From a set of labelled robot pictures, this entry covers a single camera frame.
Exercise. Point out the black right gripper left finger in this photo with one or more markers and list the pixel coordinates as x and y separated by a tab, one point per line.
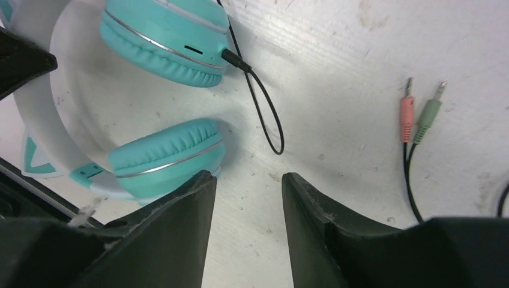
162	244

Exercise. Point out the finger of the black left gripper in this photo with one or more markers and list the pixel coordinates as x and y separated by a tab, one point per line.
21	62

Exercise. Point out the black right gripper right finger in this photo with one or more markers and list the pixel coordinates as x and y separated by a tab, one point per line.
331	245

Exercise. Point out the black cable pink green plugs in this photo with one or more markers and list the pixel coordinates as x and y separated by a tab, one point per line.
412	132

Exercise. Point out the teal cat ear headphones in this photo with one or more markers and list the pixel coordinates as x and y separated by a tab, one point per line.
127	114

